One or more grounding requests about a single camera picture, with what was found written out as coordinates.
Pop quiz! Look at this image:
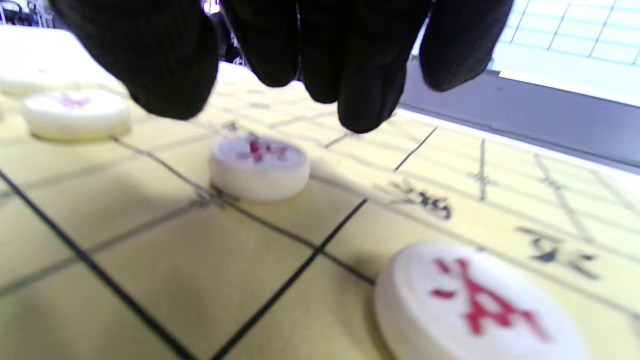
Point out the yellow chess board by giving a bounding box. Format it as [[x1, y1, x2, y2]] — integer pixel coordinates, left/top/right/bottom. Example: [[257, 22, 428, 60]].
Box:
[[0, 60, 640, 360]]

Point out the person's right hand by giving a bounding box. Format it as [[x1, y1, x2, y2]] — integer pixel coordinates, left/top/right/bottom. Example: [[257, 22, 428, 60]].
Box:
[[49, 0, 515, 134]]

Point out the white chess piece red mark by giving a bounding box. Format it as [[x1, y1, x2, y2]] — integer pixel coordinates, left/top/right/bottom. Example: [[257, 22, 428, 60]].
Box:
[[22, 90, 132, 141], [374, 240, 593, 360], [209, 133, 311, 203]]

